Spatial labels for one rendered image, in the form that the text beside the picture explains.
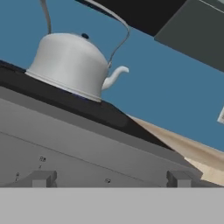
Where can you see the white kettle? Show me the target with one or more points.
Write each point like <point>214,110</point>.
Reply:
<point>70,65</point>

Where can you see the black range hood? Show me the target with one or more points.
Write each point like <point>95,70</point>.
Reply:
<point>137,13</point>

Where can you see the grey stove with black hob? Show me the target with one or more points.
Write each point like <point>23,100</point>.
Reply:
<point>73,137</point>

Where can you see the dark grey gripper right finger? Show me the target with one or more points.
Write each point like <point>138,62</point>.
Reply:
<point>180,178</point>

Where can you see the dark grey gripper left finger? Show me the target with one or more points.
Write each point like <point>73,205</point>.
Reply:
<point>40,177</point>

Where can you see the dark grey wall cupboard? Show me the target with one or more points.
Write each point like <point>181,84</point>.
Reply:
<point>195,32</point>

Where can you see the white wall socket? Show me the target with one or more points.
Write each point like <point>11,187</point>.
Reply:
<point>221,115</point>

